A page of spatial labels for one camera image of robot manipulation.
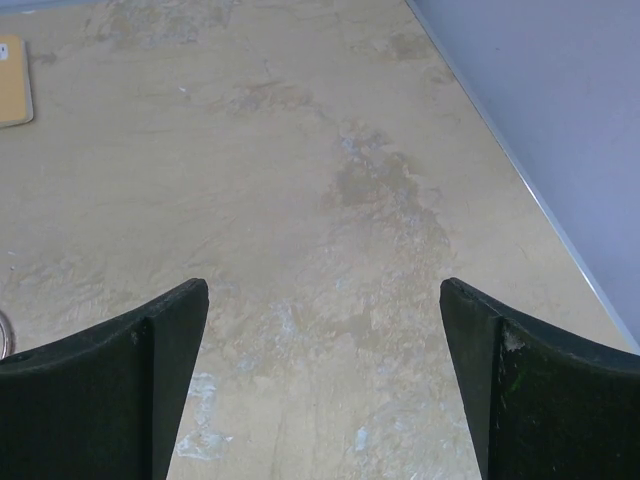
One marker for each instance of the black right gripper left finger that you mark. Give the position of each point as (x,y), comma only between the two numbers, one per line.
(106,402)

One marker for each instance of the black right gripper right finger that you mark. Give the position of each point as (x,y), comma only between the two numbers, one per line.
(540,402)

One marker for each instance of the large silver keyring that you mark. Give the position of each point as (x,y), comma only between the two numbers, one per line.
(7,336)

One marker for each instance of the tan spiral notebook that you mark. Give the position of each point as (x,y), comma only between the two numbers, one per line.
(16,104)

